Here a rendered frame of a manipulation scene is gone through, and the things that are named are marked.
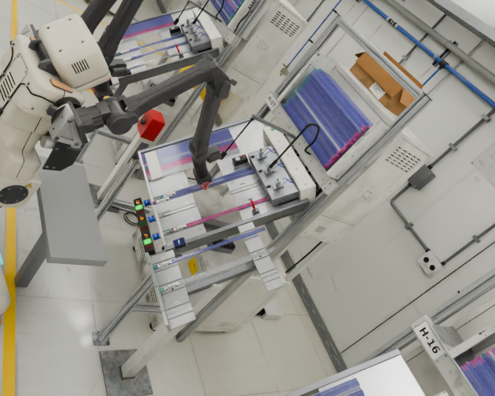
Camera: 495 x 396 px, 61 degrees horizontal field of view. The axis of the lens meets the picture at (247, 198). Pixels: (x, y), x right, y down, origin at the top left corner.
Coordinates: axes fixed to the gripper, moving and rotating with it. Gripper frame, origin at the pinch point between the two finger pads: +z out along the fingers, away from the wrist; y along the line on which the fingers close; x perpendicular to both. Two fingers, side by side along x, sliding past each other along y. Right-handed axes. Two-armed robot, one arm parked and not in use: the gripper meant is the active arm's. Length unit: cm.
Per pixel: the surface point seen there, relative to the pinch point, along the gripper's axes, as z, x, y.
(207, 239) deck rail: 12.3, 6.6, -20.2
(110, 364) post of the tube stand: 65, 72, -36
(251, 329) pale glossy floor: 145, -8, -12
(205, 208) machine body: 50, -1, 29
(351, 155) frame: -15, -63, -23
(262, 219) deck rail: 11.5, -20.6, -20.4
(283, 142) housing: 1.8, -46.3, 14.8
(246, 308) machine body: 96, -6, -19
